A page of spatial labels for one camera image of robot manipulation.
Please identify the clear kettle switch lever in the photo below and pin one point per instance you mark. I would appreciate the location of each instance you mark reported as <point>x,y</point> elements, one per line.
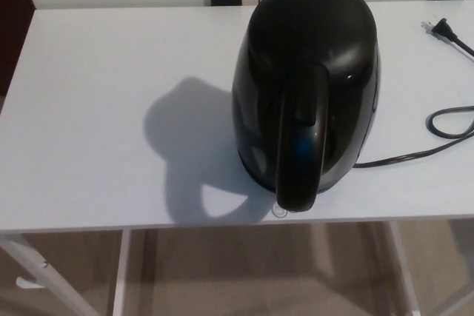
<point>278,212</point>

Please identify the black electric kettle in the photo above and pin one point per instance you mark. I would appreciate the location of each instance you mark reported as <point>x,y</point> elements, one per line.
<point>311,53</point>

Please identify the white metal-legged table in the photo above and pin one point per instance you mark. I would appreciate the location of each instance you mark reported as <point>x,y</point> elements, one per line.
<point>111,90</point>

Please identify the white table leg hook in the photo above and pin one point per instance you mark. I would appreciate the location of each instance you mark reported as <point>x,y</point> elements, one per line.
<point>26,282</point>

